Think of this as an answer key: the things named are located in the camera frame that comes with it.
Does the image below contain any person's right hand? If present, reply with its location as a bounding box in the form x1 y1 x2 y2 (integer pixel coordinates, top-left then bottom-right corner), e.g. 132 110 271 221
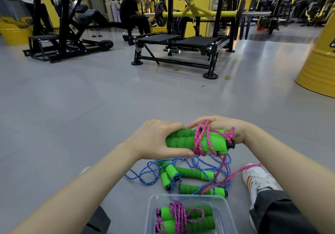
187 115 250 145

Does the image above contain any person's left hand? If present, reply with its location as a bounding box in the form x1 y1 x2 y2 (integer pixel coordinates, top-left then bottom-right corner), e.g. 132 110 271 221
125 119 196 161

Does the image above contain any blue skipping rope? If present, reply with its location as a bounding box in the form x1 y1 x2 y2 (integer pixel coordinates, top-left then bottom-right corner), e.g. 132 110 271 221
157 152 233 198
125 159 184 191

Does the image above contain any clear plastic box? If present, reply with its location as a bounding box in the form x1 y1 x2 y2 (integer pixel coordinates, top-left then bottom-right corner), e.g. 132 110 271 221
144 194 237 234

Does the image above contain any person's right forearm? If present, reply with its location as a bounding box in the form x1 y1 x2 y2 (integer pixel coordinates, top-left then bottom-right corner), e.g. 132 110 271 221
239 122 335 234

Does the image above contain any person's left forearm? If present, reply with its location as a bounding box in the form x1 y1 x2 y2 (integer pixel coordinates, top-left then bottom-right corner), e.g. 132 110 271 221
10 142 139 234

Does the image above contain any person's right white sneaker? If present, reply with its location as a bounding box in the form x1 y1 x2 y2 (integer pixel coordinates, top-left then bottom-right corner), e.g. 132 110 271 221
242 163 284 233

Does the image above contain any person's left leg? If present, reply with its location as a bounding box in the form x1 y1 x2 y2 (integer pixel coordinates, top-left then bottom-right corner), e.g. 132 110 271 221
86 205 112 234

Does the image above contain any person's leg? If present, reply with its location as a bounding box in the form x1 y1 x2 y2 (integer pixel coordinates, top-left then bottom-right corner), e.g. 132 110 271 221
86 205 112 234
249 189 321 234

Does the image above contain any person's right leg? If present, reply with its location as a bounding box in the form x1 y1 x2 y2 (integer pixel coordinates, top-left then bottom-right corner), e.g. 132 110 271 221
249 189 321 234

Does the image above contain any black squat rack platform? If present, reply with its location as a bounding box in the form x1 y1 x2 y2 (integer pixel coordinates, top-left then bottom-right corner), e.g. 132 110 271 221
123 0 247 80

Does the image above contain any large yellow barrel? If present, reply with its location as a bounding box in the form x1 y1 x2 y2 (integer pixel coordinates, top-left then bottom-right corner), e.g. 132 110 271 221
295 23 335 98

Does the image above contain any yellow barbell bar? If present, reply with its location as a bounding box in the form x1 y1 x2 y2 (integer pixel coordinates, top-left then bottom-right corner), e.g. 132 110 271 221
144 0 272 20

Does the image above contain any black weight plate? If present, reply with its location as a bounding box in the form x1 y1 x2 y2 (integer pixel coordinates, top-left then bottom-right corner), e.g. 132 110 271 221
155 1 168 28

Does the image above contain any black wheeled gym machine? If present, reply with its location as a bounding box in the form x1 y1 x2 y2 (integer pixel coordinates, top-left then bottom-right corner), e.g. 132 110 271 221
23 0 114 64

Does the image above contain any black yellow gym machine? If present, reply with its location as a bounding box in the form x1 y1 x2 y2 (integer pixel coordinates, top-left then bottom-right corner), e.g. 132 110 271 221
300 1 329 28

